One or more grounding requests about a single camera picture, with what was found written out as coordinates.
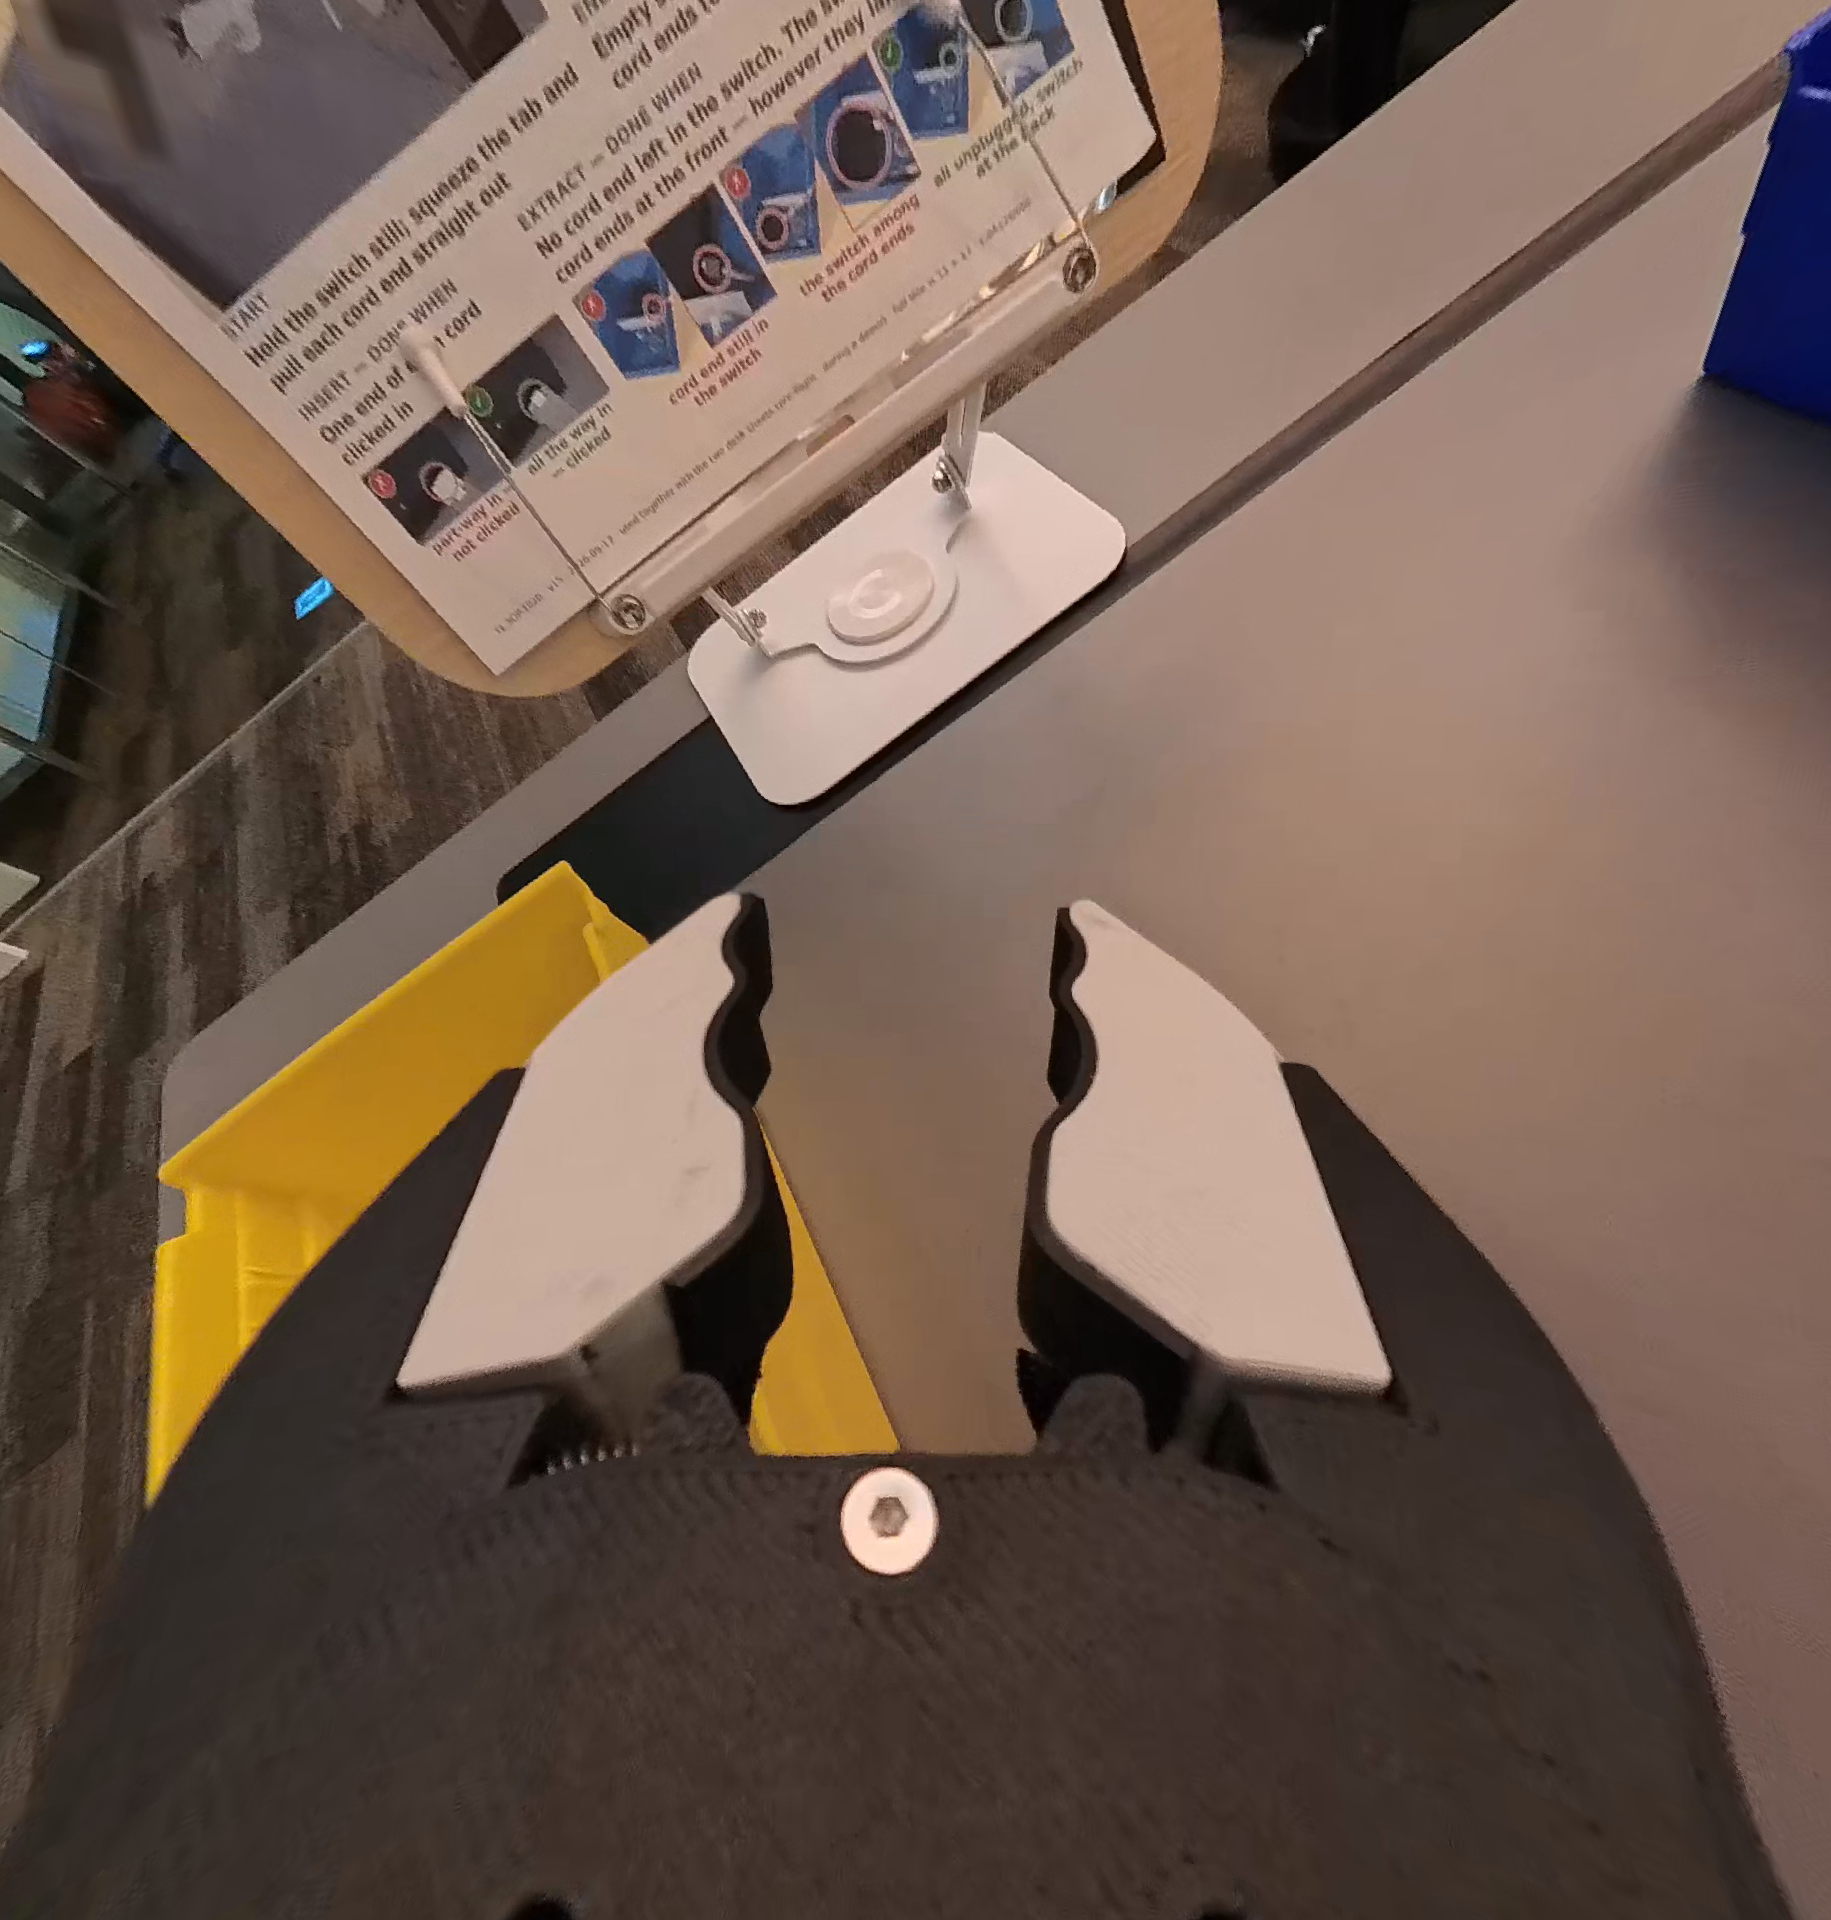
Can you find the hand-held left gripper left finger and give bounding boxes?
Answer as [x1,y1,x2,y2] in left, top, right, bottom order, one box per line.
[394,893,798,1405]

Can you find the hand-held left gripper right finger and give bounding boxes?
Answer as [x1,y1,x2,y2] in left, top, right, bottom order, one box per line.
[1017,901,1397,1412]

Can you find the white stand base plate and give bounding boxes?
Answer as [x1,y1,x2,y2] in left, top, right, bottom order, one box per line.
[688,432,1127,809]

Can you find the blue plastic bin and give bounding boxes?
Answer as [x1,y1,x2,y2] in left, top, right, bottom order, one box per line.
[1701,0,1831,441]

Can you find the yellow plastic bin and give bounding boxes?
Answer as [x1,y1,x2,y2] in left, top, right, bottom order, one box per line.
[148,859,906,1511]

